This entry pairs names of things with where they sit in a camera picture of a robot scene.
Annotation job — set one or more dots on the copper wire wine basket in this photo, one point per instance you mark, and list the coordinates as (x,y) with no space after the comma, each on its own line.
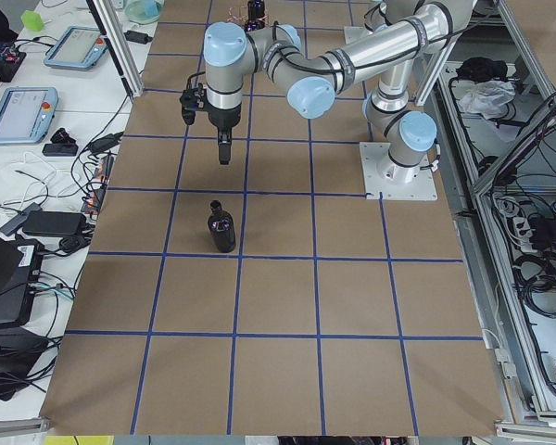
(238,14)

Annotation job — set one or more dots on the white crumpled cloth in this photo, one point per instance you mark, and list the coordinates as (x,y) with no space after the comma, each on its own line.
(493,101)

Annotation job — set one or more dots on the blue teach pendant near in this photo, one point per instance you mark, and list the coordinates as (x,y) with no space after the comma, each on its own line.
(26,114)

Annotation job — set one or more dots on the aluminium frame post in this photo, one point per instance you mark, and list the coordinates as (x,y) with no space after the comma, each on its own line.
(107,21)

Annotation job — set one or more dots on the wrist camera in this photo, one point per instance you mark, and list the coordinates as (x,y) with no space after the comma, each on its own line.
(193,99)

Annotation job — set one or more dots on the dark wine bottle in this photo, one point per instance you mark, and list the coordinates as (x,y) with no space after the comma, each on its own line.
(221,227)

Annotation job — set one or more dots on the green glass bowl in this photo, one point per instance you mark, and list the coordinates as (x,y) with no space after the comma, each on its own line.
(143,11)

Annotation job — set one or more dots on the black power adapter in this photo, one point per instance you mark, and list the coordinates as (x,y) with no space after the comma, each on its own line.
(53,223)

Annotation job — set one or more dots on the blue teach pendant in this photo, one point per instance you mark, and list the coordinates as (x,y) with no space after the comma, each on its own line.
(26,114)
(79,48)

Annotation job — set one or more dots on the black power strip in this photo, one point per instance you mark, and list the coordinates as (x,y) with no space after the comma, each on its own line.
(97,187)

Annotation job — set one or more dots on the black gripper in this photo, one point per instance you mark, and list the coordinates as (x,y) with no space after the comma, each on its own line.
(223,118)

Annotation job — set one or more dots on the blue teach pendant far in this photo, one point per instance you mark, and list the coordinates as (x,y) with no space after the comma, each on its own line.
(79,48)

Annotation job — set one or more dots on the dark bottle in basket rear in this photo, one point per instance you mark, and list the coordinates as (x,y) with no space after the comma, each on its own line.
(255,15)

